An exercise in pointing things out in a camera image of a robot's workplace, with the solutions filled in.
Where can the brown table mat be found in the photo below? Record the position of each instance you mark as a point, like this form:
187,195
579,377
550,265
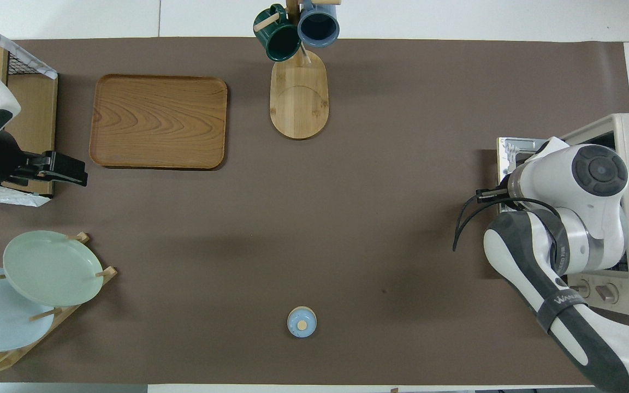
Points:
380,164

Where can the pale green plate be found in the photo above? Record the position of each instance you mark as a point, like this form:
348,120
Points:
52,267

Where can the wooden step shelf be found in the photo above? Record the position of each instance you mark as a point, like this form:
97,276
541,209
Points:
36,125

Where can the small blue dome lid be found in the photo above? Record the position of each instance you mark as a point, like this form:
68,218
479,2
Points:
301,322

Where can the dark green mug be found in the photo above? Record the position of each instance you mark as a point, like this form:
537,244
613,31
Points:
279,38

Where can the blue mug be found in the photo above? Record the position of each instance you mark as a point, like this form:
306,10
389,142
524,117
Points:
318,24

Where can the wooden serving tray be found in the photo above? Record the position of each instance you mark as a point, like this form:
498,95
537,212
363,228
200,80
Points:
156,123

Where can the wooden plate rack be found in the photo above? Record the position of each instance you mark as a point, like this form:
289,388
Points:
110,271

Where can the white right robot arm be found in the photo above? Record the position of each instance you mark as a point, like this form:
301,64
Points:
576,180

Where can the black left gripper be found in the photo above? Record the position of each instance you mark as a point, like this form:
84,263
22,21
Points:
63,168

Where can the wooden mug tree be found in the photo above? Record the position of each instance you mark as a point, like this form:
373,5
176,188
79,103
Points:
299,103

